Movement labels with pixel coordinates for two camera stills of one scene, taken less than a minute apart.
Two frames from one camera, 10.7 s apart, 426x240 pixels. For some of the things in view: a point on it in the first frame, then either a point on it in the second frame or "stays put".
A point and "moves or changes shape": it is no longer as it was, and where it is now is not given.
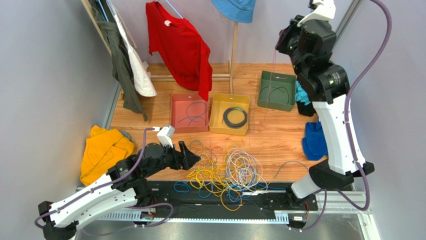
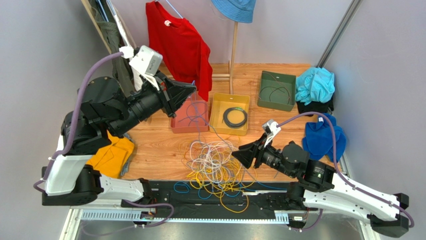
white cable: x=244 y=171 moves or changes shape
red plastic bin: x=189 y=113 stays put
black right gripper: x=284 y=40 -> x=259 y=154
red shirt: x=181 y=48 stays put
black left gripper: x=180 y=161 -> x=173 y=93
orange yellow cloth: x=104 y=148 stays put
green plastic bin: x=276 y=91 stays put
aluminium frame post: x=351 y=11 stays put
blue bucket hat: x=241 y=11 stays put
